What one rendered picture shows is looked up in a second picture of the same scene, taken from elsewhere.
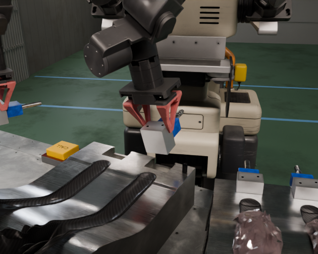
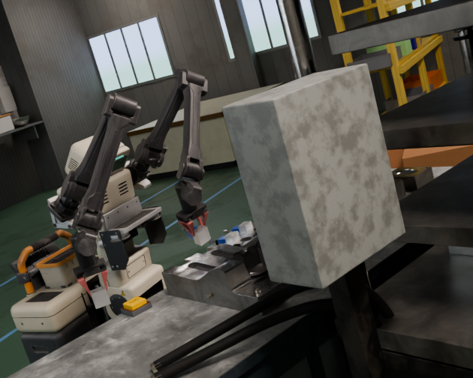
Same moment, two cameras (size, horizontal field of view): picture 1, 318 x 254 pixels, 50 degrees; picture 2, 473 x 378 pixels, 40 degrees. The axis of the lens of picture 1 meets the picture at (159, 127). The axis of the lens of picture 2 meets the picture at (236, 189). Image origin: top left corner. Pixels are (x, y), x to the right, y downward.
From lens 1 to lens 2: 2.10 m
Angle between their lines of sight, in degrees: 64
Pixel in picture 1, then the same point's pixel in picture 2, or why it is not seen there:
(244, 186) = (233, 237)
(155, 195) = (231, 248)
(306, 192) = (248, 226)
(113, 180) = (210, 259)
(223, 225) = not seen: hidden behind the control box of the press
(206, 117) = (146, 255)
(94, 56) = (195, 195)
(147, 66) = not seen: hidden behind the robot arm
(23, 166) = (134, 322)
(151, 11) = (200, 169)
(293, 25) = not seen: outside the picture
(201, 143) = (156, 271)
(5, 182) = (152, 322)
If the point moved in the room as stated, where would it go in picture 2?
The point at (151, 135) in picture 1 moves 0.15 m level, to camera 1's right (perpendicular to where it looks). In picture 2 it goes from (203, 232) to (218, 218)
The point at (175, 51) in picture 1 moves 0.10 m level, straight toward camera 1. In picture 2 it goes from (120, 217) to (142, 214)
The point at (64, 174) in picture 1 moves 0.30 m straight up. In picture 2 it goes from (193, 272) to (167, 190)
